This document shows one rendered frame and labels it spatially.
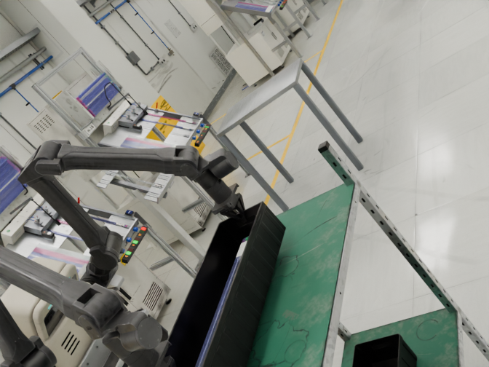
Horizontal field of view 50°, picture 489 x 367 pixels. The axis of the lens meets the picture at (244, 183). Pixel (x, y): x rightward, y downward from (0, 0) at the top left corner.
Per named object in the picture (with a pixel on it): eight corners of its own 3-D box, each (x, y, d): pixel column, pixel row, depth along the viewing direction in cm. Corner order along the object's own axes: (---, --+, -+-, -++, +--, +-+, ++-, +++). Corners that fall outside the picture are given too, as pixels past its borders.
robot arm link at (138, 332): (105, 290, 108) (74, 318, 102) (137, 279, 101) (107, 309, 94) (138, 334, 111) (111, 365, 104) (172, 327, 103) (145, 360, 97)
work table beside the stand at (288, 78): (363, 168, 370) (295, 80, 344) (284, 212, 402) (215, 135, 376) (362, 138, 408) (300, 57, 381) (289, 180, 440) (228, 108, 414)
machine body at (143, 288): (176, 293, 423) (121, 242, 403) (140, 369, 370) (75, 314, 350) (126, 314, 460) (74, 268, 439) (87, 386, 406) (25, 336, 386)
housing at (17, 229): (54, 206, 396) (51, 191, 387) (15, 251, 358) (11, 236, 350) (44, 203, 397) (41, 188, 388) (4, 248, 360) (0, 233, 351)
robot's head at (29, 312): (3, 338, 153) (-11, 303, 144) (42, 285, 169) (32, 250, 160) (48, 349, 150) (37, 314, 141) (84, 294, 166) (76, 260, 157)
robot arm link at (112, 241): (94, 253, 175) (91, 266, 170) (95, 232, 168) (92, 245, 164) (122, 258, 176) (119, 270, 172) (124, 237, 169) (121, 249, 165)
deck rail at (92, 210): (138, 224, 386) (138, 218, 382) (137, 226, 384) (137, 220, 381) (50, 202, 397) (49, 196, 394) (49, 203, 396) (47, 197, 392)
